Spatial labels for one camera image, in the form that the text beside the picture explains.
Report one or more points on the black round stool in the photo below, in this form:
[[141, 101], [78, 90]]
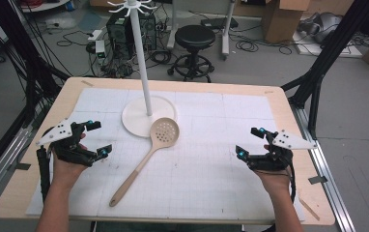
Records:
[[194, 38]]

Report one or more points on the person's left hand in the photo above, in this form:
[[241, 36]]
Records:
[[66, 174]]

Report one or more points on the flat black box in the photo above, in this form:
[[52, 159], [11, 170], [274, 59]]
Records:
[[219, 22]]

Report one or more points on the round white table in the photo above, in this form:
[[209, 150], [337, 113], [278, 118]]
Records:
[[44, 5]]

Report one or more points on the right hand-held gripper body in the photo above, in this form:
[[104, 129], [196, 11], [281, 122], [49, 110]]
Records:
[[290, 141]]

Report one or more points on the black computer tower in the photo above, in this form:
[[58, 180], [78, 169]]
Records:
[[121, 35]]

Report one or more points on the thin wooden stick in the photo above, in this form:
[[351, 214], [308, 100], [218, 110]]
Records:
[[308, 209]]

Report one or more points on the beige slotted spoon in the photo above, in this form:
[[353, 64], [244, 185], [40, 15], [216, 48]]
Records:
[[164, 132]]

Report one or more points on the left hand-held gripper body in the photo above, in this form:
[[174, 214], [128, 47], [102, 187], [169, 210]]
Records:
[[62, 132]]

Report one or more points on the black metal frame stand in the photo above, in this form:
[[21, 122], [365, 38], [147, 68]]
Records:
[[321, 64], [28, 58]]

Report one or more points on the grey floor appliance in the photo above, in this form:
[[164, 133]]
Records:
[[321, 27]]

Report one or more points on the white hook rack stand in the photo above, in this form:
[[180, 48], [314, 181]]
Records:
[[140, 119]]

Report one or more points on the black tape strip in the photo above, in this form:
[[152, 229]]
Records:
[[22, 166], [317, 179]]

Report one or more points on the white power strip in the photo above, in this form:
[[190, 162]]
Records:
[[94, 35]]

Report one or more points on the tall cardboard box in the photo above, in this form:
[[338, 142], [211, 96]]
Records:
[[280, 22]]

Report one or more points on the person's right hand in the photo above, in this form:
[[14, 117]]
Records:
[[276, 182]]

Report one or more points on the white grid mat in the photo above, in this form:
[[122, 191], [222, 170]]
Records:
[[205, 167]]

